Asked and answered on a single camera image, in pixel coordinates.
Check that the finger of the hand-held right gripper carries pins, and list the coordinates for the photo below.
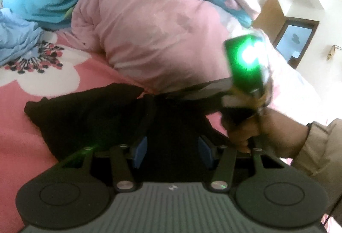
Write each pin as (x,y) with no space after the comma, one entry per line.
(203,90)

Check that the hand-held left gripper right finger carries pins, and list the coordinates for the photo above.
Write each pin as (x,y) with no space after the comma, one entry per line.
(205,154)

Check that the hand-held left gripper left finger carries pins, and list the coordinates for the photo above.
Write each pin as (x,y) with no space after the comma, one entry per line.
(141,153)

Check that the black garment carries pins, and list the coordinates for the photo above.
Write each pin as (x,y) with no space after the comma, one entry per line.
(93,115)

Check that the person's right hand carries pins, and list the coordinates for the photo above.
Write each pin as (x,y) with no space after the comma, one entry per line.
(278,134)

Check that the wooden door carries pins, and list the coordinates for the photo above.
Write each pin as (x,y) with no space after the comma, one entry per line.
(269,19)

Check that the dark framed mirror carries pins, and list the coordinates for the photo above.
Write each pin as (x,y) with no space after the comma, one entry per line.
(296,40)

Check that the pink floral quilt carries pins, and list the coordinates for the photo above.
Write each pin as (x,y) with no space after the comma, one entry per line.
(147,35)

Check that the pink floral bedsheet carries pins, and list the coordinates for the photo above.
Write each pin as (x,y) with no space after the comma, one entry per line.
(16,129)

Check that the light blue cloth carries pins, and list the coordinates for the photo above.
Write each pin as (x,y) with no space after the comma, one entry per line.
(16,35)

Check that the wall hook rack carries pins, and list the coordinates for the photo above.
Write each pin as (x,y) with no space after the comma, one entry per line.
(334,52)

